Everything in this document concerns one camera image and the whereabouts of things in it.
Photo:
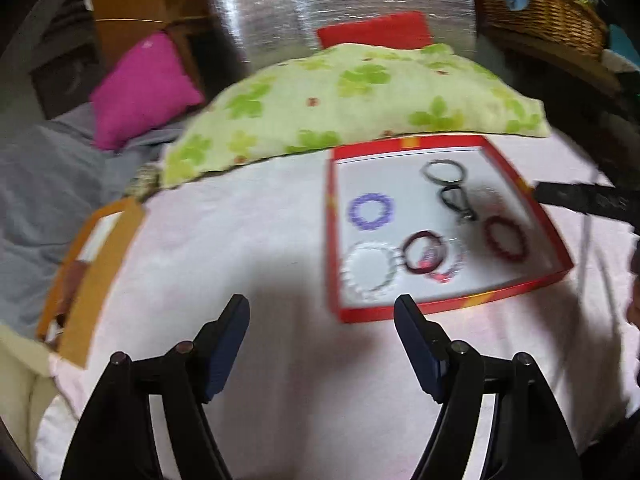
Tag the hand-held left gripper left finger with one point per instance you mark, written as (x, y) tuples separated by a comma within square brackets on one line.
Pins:
[(227, 350)]

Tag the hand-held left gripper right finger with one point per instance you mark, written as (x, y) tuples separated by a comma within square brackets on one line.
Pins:
[(420, 355)]

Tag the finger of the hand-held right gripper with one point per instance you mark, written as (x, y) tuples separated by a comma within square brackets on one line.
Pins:
[(565, 194)]

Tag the red shallow cardboard box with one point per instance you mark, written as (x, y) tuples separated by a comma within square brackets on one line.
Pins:
[(380, 314)]

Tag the wooden shelf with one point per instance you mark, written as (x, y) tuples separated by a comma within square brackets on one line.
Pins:
[(550, 65)]

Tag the orange cardboard box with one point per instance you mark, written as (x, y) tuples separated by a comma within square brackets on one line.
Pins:
[(105, 260)]

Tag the blue box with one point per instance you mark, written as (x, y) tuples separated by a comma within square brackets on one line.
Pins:
[(625, 47)]

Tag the wicker basket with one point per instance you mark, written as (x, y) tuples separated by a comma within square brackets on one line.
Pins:
[(550, 15)]

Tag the small patterned cloth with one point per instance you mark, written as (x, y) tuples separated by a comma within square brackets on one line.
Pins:
[(146, 180)]

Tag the cream cushion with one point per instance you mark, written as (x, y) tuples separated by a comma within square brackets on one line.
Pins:
[(20, 385)]

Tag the green leaf-print pillow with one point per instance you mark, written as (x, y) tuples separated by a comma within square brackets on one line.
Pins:
[(350, 95)]

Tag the grey blanket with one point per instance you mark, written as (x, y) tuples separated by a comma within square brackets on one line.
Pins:
[(45, 185)]

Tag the red cushion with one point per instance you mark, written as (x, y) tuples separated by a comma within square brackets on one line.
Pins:
[(375, 30)]

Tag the magenta pillow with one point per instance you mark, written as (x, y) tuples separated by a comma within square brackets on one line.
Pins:
[(140, 90)]

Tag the wooden furniture frame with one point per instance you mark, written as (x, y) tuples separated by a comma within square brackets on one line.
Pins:
[(130, 0)]

